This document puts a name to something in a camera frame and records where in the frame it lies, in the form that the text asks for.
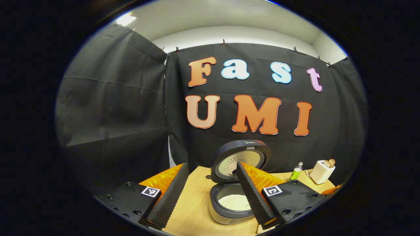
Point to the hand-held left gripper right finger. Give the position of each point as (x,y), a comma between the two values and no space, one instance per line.
(252,193)

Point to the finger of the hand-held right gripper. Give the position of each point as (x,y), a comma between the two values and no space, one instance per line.
(331,190)

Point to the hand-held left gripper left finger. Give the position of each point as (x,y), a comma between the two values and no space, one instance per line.
(172,193)

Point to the white rice heap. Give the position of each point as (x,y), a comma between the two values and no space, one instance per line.
(233,201)

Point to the black rice cooker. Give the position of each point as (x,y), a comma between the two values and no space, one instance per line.
(223,157)

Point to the white toaster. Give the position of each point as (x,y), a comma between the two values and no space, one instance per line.
(321,175)

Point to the green drink bottle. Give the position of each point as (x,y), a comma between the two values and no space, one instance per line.
(296,172)

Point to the black backdrop cloth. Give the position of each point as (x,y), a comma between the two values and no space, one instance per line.
(108,98)

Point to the ceiling light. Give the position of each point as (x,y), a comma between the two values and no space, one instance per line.
(126,19)

